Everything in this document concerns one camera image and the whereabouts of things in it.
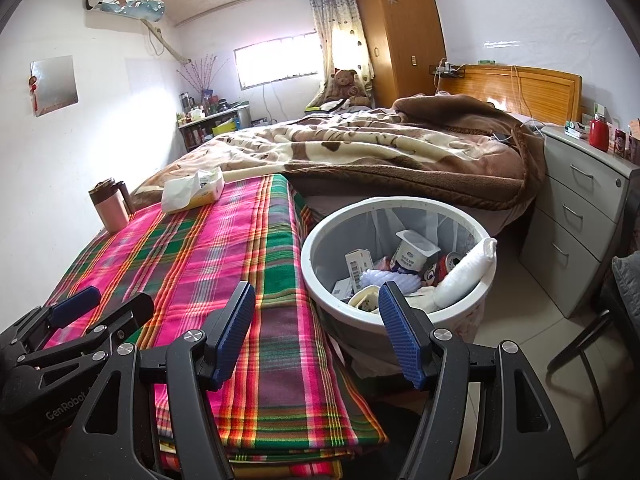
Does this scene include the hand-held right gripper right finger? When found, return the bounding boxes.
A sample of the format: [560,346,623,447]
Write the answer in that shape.
[377,281,581,480]

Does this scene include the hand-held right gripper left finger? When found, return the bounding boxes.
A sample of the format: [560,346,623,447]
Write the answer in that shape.
[50,281,257,480]

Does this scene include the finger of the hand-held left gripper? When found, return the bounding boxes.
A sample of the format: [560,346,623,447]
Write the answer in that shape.
[16,294,153,366]
[0,286,102,356]

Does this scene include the beige cloth bag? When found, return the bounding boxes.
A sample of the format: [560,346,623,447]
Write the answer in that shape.
[347,284,385,315]

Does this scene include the white bristle brush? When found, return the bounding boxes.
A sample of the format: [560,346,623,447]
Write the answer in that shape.
[361,266,423,297]

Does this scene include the white blue-print cup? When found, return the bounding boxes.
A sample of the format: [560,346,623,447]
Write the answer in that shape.
[389,229,442,277]

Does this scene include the white waste bin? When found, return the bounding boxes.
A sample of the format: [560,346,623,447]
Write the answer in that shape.
[300,196,498,366]

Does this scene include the white carton box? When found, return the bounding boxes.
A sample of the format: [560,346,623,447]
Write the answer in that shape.
[344,248,375,293]

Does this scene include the dark red can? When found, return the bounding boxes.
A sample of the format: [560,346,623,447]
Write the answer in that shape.
[424,251,466,286]

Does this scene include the pink green plaid blanket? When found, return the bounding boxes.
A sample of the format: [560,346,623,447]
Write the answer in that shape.
[42,172,391,480]

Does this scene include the pink thermos mug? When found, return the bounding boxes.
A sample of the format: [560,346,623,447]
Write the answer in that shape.
[88,177,137,233]

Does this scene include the tissue pack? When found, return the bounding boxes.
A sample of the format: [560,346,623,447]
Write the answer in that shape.
[161,166,225,215]

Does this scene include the bed with brown sheet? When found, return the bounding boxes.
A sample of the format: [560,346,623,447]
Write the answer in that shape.
[300,190,538,246]

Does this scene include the black metal chair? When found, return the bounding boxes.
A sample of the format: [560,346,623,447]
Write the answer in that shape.
[547,310,640,466]

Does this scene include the brown patterned blanket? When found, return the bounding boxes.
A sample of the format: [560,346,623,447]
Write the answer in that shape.
[132,92,546,211]

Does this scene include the grey drawer nightstand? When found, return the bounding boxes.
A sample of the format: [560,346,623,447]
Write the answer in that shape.
[517,125,628,318]

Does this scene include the cluttered side table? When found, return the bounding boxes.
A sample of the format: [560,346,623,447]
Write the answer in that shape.
[176,91,252,153]

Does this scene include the grey cushion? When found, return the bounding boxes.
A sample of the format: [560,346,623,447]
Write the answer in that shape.
[611,255,640,326]

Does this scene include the flowering branches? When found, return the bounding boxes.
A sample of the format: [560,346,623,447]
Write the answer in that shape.
[175,55,231,93]

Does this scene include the brown teddy bear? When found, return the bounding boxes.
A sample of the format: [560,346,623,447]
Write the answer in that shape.
[327,68,372,108]

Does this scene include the air conditioner pipe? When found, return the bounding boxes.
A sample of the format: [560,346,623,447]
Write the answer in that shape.
[142,19,193,65]

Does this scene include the window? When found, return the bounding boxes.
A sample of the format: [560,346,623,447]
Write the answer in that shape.
[232,35,323,88]

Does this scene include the wooden headboard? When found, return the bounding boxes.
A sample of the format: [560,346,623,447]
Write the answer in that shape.
[442,64,583,128]

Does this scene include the red bottle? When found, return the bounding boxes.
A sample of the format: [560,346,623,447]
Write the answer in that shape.
[588,114,611,153]

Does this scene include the wooden wardrobe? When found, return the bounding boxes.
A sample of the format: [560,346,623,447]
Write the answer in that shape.
[354,0,447,108]

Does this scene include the floral curtain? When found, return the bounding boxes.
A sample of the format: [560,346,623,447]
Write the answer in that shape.
[306,0,376,83]

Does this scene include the square wall mirror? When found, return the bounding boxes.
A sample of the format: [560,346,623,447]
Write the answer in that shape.
[30,55,81,118]

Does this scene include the black wall shelf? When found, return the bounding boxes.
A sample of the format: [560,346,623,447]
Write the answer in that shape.
[429,60,467,80]

